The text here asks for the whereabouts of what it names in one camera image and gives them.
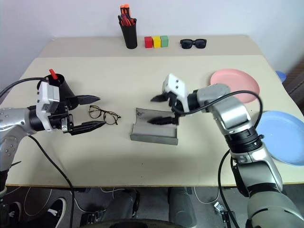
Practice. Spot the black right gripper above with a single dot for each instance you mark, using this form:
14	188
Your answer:
177	107

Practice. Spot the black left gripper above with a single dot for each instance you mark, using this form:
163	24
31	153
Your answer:
59	121

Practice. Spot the tortoiseshell thin-frame glasses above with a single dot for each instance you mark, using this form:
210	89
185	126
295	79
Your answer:
95	111

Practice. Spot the grey glasses case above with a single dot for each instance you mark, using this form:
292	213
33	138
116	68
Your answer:
152	134

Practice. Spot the black conical pen holder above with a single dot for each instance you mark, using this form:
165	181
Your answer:
63	89

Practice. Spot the marker pen with red cap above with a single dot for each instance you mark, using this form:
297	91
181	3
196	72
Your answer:
53	74

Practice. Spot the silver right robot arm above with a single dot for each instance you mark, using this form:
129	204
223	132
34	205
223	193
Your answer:
237	118

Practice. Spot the yellow wooden block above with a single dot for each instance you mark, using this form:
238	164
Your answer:
156	42

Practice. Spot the red wooden block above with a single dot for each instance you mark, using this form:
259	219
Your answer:
148	42

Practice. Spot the green wooden block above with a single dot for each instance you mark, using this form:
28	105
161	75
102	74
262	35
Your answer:
164	41

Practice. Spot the black sunglasses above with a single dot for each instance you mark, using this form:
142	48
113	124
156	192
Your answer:
187	44

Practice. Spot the black tall tool holder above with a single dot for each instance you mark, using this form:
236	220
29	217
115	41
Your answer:
130	36

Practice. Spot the pink plate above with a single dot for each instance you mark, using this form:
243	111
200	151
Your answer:
237	78

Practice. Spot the dark rounded shape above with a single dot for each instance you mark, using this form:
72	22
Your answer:
181	206
124	204

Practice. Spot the black pen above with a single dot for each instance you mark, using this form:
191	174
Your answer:
119	19

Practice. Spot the black sneaker white laces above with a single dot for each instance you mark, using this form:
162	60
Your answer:
15	212
53	211

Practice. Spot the orange-tipped black screwdriver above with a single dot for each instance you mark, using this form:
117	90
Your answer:
126	9
122	10

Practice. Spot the blue bucket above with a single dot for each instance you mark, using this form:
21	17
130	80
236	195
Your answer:
281	76

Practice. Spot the blue plate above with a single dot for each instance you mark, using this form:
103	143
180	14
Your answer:
282	135

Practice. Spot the dark radiator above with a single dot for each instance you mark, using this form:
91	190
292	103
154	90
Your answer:
295	83

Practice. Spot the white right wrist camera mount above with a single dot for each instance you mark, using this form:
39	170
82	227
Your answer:
175	85

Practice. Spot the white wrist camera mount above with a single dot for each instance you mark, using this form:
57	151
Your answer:
46	97
175	85

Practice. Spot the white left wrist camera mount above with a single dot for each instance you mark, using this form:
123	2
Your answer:
46	97

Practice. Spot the black floor bracket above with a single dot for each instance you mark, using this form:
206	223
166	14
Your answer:
91	218

